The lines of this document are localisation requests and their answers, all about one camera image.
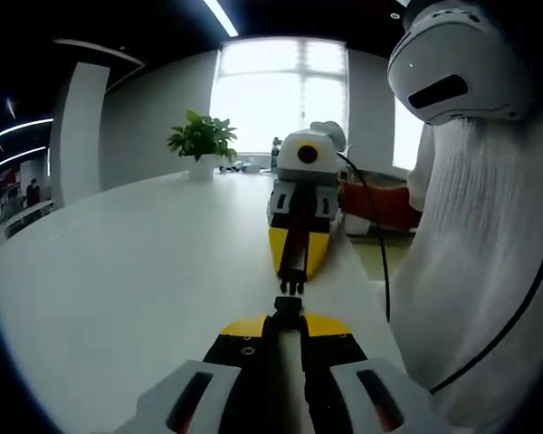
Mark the green potted plant white pot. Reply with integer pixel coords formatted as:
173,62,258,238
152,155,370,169
166,108,240,181

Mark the long ceiling light strip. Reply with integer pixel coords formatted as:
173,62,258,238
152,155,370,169
202,0,241,37

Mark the white worn device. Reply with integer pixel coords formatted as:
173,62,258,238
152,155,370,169
386,0,540,127

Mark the black worn device cable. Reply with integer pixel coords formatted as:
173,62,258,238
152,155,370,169
428,116,543,395

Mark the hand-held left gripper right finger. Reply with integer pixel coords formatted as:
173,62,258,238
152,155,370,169
298,311,454,434

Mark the large bright window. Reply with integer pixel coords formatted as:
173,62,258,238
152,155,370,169
209,37,349,158

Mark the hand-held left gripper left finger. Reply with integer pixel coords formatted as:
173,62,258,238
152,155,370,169
116,313,273,434

